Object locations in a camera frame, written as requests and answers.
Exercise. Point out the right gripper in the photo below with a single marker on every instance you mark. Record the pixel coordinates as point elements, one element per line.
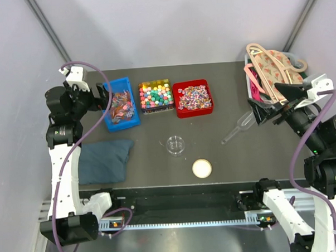
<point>292,92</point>

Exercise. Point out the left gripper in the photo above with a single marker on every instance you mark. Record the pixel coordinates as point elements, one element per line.
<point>97,104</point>

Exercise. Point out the blue plastic candy bin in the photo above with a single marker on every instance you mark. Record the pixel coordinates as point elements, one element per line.
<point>123,111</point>

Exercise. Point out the clear plastic scoop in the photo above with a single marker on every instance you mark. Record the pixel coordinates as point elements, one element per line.
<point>244,123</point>

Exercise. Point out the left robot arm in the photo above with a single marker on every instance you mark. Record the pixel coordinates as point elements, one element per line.
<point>69,221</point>

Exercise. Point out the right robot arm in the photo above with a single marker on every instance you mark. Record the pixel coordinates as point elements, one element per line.
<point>319,136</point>

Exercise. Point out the beige clothes hanger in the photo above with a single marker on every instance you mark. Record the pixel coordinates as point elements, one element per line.
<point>274,67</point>

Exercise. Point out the white basket of clothes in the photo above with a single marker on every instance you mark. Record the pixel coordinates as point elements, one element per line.
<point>253,78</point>

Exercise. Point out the folded dark blue cloth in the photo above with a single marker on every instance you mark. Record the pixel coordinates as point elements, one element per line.
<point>104,162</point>

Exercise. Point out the red tray of swirl lollipops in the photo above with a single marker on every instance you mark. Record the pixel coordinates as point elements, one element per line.
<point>192,98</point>

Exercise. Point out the clear glass jar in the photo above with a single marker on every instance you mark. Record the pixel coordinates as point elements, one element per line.
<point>175,145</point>

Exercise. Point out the round cream jar lid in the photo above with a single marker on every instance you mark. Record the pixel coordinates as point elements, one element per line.
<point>201,168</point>

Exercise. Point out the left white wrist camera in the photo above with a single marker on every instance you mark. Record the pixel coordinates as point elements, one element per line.
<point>76,78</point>

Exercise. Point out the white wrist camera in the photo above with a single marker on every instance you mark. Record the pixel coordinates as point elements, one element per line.
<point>76,78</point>
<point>312,85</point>

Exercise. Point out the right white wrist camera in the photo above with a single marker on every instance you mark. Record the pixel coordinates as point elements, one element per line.
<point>312,85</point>

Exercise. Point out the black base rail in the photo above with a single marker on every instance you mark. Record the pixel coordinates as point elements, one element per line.
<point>183,205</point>

